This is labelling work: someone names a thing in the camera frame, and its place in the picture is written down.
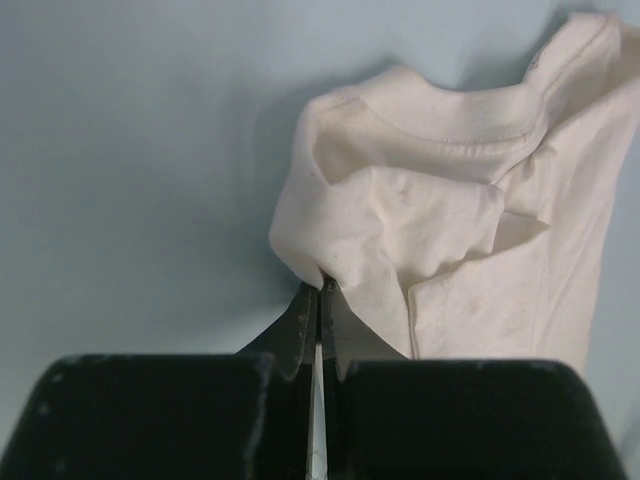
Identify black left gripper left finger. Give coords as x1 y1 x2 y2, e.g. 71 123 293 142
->
1 286 319 479

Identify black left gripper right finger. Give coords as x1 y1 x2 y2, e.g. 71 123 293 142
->
319 282 626 479

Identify cream white t shirt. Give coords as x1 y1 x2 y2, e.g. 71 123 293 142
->
269 12 639 379

